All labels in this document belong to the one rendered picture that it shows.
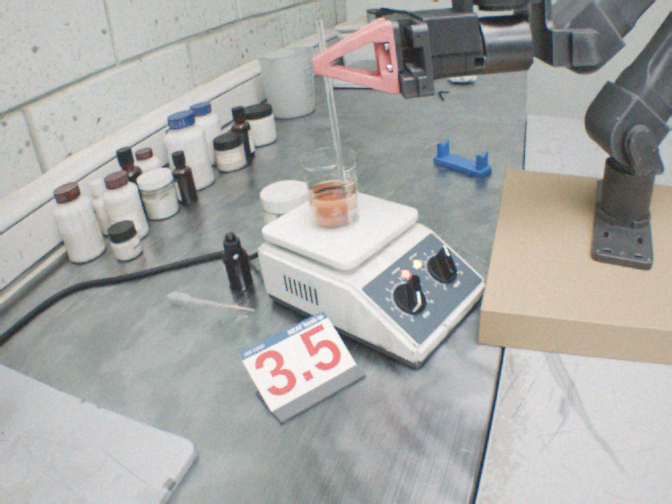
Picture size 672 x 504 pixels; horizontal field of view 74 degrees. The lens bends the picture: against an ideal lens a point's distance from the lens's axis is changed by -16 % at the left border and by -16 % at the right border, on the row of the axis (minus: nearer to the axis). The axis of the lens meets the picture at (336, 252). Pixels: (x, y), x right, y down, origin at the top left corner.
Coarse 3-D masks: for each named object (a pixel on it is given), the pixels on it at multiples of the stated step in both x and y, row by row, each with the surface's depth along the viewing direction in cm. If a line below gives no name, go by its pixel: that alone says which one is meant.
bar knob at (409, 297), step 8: (408, 280) 47; (416, 280) 46; (400, 288) 47; (408, 288) 47; (416, 288) 46; (400, 296) 47; (408, 296) 46; (416, 296) 45; (424, 296) 47; (400, 304) 46; (408, 304) 46; (416, 304) 45; (424, 304) 47; (408, 312) 46; (416, 312) 46
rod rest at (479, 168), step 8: (440, 144) 83; (448, 144) 85; (440, 152) 84; (448, 152) 85; (440, 160) 84; (448, 160) 83; (456, 160) 83; (464, 160) 83; (472, 160) 83; (480, 160) 78; (456, 168) 82; (464, 168) 80; (472, 168) 80; (480, 168) 79; (488, 168) 79; (480, 176) 79
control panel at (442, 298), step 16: (432, 240) 53; (416, 256) 51; (384, 272) 48; (400, 272) 49; (416, 272) 49; (464, 272) 51; (368, 288) 46; (384, 288) 47; (432, 288) 49; (448, 288) 49; (464, 288) 50; (384, 304) 46; (432, 304) 47; (448, 304) 48; (400, 320) 45; (416, 320) 46; (432, 320) 46; (416, 336) 45
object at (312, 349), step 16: (304, 336) 47; (320, 336) 47; (272, 352) 45; (288, 352) 45; (304, 352) 46; (320, 352) 46; (336, 352) 47; (256, 368) 44; (272, 368) 44; (288, 368) 45; (304, 368) 45; (320, 368) 46; (272, 384) 44; (288, 384) 44; (304, 384) 45; (272, 400) 43
